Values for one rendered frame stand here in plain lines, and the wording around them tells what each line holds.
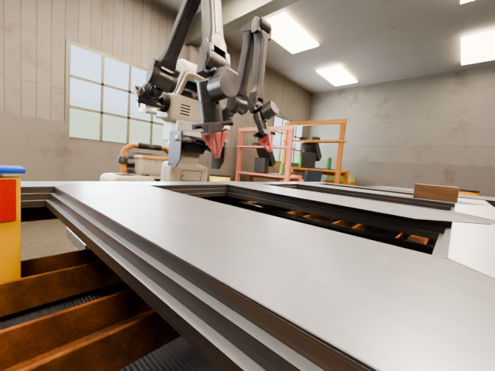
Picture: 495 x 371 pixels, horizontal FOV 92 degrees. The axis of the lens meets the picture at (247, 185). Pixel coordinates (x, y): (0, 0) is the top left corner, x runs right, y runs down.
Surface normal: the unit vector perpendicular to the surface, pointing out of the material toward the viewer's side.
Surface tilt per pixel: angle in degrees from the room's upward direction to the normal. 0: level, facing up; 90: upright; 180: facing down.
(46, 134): 90
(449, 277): 0
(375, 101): 90
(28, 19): 90
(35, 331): 90
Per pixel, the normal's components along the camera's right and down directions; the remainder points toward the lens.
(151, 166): 0.73, 0.15
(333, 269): 0.08, -0.99
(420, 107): -0.67, 0.01
